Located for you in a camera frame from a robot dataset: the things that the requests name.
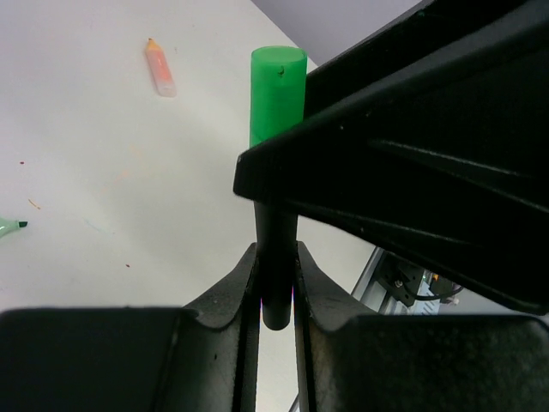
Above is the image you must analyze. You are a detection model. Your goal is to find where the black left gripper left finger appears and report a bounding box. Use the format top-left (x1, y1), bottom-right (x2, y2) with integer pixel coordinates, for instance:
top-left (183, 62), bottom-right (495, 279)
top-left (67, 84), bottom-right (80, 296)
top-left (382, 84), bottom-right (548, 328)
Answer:
top-left (1, 247), bottom-right (259, 411)

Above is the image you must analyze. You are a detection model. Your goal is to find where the green pen cap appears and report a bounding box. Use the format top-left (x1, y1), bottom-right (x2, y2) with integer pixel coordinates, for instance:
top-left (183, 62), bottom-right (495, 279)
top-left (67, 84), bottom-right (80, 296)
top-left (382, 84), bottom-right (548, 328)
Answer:
top-left (250, 45), bottom-right (308, 147)

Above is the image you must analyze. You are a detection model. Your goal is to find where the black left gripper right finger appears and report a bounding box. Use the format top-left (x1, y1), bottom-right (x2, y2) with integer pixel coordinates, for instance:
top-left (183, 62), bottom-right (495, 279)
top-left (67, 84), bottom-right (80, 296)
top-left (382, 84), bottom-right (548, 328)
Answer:
top-left (294, 244), bottom-right (548, 411)

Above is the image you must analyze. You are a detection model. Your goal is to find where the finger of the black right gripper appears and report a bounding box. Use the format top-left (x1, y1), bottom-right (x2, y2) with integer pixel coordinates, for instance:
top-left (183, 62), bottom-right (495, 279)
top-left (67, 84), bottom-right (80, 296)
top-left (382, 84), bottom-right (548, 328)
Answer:
top-left (233, 1), bottom-right (548, 314)

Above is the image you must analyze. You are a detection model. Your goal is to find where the pale green highlighter pen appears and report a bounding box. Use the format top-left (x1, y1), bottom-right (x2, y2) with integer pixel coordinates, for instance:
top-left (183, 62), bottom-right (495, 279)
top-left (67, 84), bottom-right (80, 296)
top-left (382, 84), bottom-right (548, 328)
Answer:
top-left (0, 217), bottom-right (28, 238)

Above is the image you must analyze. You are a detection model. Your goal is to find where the black green-tipped marker pen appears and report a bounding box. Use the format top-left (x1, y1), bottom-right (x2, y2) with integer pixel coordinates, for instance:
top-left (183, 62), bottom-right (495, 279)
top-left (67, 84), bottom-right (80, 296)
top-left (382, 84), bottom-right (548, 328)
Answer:
top-left (254, 203), bottom-right (298, 330)

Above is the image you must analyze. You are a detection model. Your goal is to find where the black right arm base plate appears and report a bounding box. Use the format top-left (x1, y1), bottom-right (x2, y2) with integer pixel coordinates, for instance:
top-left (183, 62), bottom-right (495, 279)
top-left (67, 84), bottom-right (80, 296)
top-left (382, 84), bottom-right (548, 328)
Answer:
top-left (377, 252), bottom-right (464, 308)

